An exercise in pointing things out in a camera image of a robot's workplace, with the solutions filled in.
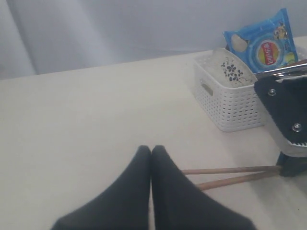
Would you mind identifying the silver table knife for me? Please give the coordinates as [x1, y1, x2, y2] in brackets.
[254, 59, 307, 80]

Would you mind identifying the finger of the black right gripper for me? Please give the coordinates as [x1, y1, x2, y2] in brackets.
[276, 152, 307, 177]
[254, 76, 307, 156]

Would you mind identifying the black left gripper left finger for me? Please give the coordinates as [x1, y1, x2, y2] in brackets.
[52, 146, 151, 230]

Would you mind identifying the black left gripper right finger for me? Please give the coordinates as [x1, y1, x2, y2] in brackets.
[151, 145, 256, 230]

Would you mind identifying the blue chips bag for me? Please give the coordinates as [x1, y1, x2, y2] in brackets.
[223, 8, 298, 73]

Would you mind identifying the white perforated plastic basket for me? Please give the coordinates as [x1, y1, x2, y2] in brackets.
[193, 47, 307, 133]

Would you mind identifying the wooden chopstick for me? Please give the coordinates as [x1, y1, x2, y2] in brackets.
[196, 171, 280, 191]
[182, 165, 282, 175]

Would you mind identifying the white floral ceramic bowl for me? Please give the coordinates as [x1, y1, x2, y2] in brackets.
[206, 48, 257, 88]

